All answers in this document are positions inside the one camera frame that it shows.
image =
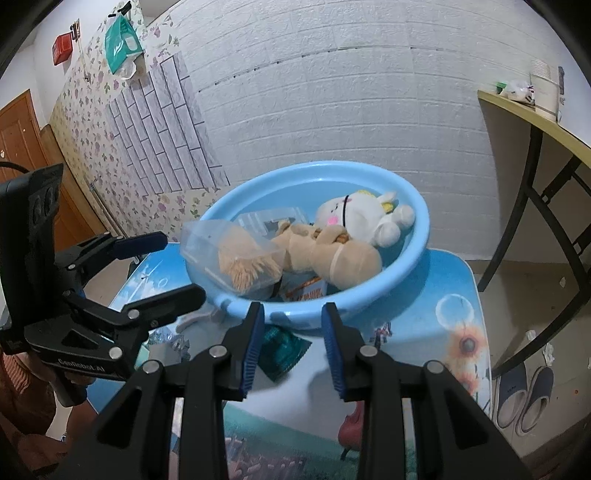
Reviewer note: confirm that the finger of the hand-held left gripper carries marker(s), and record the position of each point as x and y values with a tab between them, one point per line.
175	300
138	244

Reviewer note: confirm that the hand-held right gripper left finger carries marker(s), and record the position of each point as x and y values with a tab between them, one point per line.
251	350

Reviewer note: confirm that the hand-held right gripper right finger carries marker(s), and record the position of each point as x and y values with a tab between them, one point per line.
332	355

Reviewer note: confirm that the green foil packet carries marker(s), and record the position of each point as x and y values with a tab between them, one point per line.
281	350

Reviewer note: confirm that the clear box of toothpicks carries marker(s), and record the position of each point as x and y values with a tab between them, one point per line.
231	258

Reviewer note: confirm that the orange snack packet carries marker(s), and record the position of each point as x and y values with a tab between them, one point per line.
307	290

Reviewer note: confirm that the tan teddy bear plush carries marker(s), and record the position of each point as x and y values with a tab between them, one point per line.
341	263

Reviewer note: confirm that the frosted clear plastic box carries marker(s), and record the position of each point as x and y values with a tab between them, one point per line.
272	217

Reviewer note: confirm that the blue plastic basin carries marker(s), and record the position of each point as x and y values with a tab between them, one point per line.
406	240

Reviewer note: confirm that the white plush toy yellow hat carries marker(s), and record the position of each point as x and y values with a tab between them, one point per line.
355	217

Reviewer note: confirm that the person's left forearm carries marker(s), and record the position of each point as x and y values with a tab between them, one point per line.
23	397

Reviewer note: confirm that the silver foil packet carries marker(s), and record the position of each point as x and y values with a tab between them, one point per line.
168	341

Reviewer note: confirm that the wooden door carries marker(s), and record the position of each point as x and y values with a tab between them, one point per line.
27	138

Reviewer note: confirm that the grey slipper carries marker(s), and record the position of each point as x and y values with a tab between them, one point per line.
535	401
510	392

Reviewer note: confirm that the yellow side table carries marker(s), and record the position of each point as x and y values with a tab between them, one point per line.
554	138

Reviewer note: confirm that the white plastic bag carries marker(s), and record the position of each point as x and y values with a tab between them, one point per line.
519	92

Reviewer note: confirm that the white paper cup stack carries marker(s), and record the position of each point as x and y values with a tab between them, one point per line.
545	92

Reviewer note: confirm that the green tissue pack on wall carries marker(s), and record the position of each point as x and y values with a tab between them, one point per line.
120	41

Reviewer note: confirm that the red wall box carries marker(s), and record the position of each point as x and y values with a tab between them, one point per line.
62	48

